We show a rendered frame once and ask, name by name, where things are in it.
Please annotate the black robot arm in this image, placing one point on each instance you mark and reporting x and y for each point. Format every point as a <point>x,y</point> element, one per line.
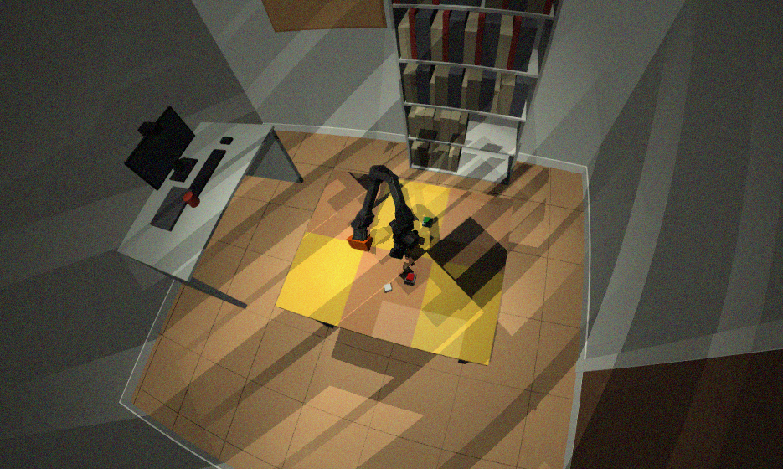
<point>403,215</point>

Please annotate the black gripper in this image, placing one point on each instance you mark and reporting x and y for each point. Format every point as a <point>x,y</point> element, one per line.
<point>397,253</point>

